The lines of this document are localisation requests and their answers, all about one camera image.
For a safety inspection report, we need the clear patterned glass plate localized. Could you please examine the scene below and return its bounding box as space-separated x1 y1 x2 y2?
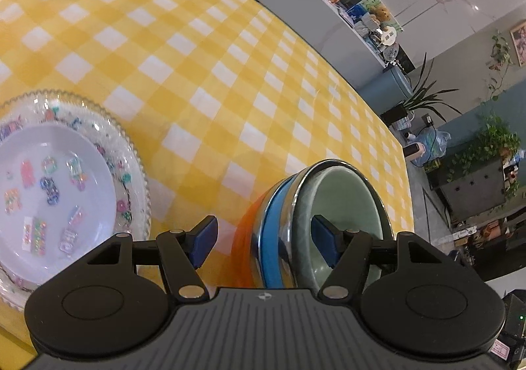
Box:
1 90 152 310

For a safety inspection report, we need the white decorated plate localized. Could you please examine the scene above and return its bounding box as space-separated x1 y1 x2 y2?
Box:
1 123 117 290

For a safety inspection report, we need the green ceramic bowl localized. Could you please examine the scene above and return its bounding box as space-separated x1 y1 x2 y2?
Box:
292 166 383 292

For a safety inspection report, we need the blue banded steel bowl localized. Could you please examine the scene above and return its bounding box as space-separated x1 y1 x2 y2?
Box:
251 159 394 289

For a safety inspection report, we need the orange steel bowl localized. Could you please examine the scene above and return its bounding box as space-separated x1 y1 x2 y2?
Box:
230 195 264 288

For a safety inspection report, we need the grey drawer cabinet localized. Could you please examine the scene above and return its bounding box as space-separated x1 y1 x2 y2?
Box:
427 158 506 223

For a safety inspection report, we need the pink space heater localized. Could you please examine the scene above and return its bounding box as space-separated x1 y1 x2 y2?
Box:
403 142 425 161

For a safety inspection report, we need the blue plastic bag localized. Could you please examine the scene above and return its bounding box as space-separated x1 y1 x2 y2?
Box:
412 127 451 168

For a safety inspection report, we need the climbing green vine plant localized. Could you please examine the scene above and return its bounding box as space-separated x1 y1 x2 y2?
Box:
446 115 521 183

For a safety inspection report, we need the tall leafy potted plant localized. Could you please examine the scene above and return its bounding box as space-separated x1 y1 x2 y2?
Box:
380 54 463 126

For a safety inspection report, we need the grey trash bin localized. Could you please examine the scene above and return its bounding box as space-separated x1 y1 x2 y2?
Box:
357 65 413 115

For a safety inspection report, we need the yellow checkered tablecloth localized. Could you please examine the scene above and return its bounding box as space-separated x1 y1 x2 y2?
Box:
0 0 414 346

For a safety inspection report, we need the green cookie box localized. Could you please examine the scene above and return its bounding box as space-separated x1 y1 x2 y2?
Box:
358 0 404 33

